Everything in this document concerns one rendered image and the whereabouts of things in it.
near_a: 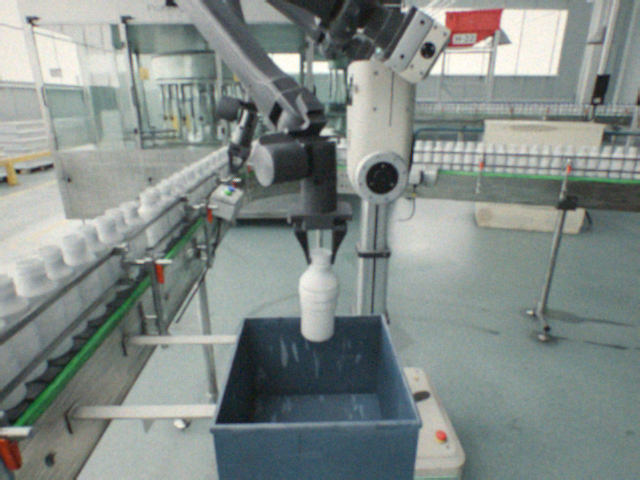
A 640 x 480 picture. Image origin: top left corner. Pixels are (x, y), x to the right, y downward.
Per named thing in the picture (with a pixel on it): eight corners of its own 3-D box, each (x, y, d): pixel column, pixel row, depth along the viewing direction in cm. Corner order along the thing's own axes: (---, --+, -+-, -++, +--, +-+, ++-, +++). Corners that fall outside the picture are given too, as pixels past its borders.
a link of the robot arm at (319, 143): (344, 135, 58) (321, 132, 62) (307, 140, 54) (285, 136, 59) (344, 181, 61) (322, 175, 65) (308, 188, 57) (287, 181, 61)
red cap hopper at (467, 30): (429, 180, 724) (444, 11, 630) (429, 174, 789) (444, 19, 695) (481, 183, 700) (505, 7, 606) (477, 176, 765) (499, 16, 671)
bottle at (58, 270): (59, 324, 73) (38, 242, 67) (93, 322, 74) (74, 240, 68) (43, 343, 67) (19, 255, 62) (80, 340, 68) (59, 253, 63)
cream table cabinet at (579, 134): (564, 219, 487) (585, 122, 448) (580, 234, 431) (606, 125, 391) (472, 212, 516) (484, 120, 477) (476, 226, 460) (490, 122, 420)
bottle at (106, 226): (134, 289, 86) (121, 218, 81) (104, 296, 83) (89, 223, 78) (130, 280, 91) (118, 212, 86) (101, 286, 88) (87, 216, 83)
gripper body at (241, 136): (226, 148, 117) (233, 124, 115) (232, 144, 127) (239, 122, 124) (247, 155, 118) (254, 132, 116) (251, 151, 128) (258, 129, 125)
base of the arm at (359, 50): (362, 73, 129) (381, 39, 126) (341, 60, 127) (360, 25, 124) (359, 75, 137) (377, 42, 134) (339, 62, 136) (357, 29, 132)
